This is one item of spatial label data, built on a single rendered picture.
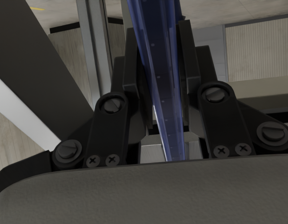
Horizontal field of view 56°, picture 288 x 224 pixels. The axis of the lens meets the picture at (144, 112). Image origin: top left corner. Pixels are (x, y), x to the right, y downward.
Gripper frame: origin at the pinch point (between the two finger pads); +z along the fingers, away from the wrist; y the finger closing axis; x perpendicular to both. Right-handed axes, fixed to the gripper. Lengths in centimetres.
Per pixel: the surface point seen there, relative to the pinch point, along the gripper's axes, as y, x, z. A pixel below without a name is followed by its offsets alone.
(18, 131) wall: -526, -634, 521
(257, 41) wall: 296, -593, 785
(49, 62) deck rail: -8.0, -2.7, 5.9
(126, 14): -8.0, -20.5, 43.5
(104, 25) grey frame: -10.0, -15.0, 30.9
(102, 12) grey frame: -10.0, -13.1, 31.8
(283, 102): 22, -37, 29
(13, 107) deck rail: -8.9, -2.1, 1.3
